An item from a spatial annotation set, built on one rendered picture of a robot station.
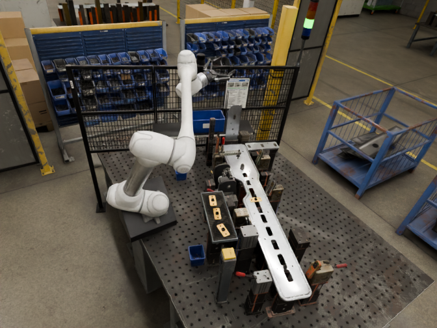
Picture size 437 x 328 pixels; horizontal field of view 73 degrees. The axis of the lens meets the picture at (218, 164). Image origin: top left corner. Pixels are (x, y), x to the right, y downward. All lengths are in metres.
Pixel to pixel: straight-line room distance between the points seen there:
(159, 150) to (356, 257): 1.63
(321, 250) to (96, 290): 1.85
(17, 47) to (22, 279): 3.73
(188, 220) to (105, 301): 0.99
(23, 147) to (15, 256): 1.20
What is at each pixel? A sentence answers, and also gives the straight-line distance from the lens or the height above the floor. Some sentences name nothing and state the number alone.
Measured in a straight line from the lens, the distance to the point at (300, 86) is 5.56.
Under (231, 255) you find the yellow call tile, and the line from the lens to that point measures 1.59.
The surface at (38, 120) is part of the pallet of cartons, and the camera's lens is 4.72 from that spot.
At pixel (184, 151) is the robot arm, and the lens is 1.46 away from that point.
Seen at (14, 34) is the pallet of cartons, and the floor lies 0.79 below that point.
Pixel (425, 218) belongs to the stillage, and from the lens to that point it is 4.01.
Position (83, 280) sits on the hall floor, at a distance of 2.97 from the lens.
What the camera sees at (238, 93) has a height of 1.30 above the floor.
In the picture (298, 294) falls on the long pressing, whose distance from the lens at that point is 1.75.
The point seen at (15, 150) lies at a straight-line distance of 3.90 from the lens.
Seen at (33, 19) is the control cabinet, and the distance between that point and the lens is 8.32.
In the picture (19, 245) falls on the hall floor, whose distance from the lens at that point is 3.39.
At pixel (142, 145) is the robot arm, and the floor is 1.64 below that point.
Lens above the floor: 2.46
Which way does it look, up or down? 39 degrees down
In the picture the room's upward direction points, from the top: 6 degrees clockwise
